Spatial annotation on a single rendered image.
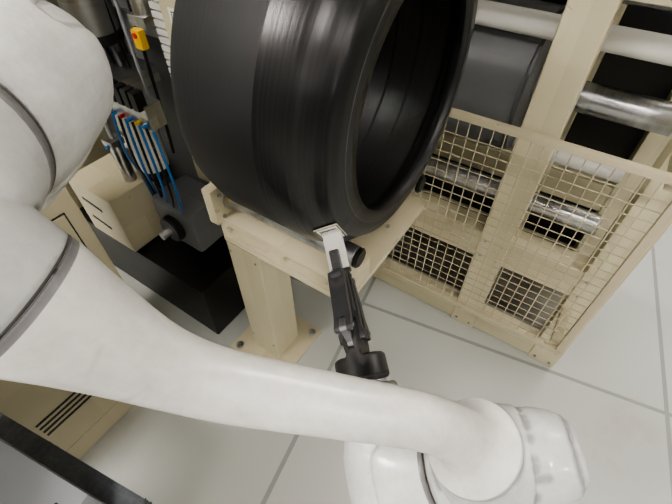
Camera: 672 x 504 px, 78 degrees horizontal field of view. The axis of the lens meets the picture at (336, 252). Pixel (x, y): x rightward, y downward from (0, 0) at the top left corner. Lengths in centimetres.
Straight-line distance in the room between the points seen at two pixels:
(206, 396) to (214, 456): 128
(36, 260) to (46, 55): 16
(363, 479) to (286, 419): 23
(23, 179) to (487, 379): 165
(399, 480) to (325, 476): 101
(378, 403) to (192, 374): 16
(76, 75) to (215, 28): 24
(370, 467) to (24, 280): 43
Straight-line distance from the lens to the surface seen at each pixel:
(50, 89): 37
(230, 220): 98
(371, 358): 59
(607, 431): 187
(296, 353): 172
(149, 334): 33
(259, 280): 132
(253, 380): 36
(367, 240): 99
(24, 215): 31
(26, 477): 94
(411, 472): 55
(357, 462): 58
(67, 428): 164
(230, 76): 57
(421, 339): 180
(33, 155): 33
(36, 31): 40
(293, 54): 52
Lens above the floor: 152
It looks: 48 degrees down
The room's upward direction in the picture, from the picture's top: straight up
